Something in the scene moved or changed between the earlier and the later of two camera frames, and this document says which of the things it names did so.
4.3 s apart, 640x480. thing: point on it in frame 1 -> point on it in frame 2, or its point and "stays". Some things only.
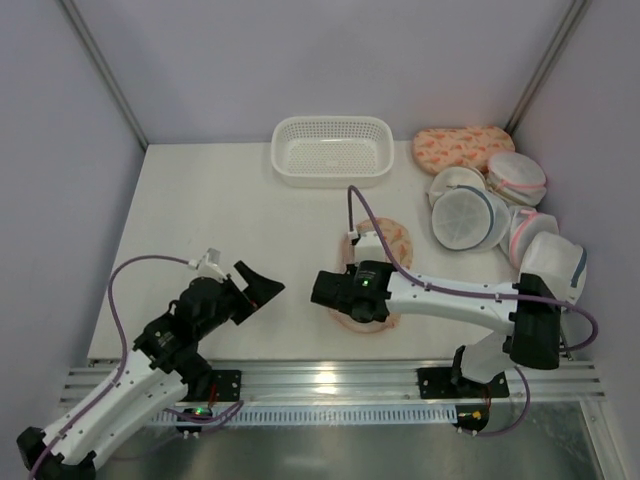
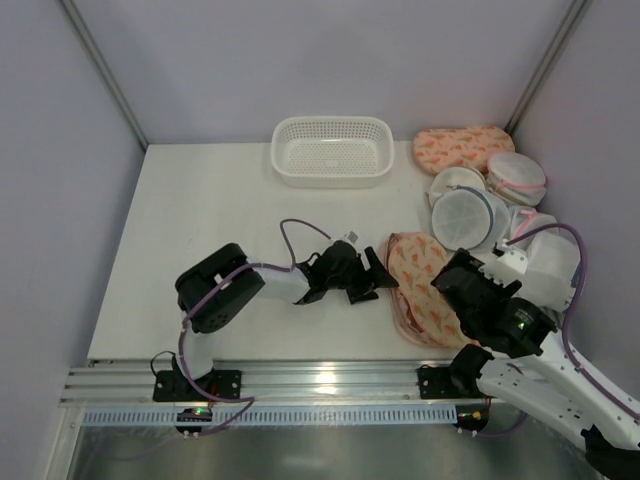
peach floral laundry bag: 399,242 -> 414,261
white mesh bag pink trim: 524,223 stays
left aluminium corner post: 104,67 stays
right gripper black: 325,288 -> 461,279
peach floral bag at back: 437,149 stays
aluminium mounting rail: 375,381 stays
